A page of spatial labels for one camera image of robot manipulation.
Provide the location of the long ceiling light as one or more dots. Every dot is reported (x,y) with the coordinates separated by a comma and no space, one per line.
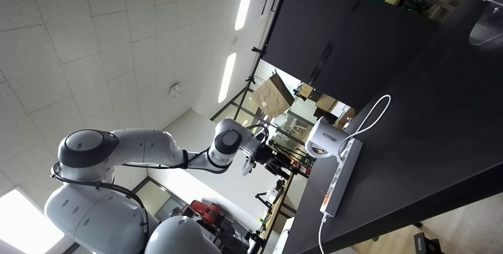
(246,0)
(227,77)

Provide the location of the red machine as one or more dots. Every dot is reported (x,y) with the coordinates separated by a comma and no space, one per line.
(206,211)

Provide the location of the clear glass bowl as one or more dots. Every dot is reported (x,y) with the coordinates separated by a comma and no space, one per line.
(489,26)

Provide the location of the white smoke detector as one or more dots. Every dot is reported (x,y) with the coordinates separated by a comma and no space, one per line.
(175,89)

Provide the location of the black floor box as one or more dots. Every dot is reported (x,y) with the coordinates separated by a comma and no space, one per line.
(426,243)

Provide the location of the white power strip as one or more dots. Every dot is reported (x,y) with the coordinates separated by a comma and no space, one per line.
(342,175)

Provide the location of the cardboard box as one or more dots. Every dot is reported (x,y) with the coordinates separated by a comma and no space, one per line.
(272,96)

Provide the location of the square ceiling light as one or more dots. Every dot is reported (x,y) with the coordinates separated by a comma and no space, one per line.
(25,222)

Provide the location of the white electric kettle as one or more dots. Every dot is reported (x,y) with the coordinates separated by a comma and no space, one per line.
(326,138)

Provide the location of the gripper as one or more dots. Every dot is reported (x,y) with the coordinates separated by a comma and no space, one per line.
(265,154)

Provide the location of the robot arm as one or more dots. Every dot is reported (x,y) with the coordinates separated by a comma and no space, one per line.
(145,148)

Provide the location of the black partition panel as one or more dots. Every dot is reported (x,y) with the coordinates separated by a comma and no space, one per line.
(338,37)

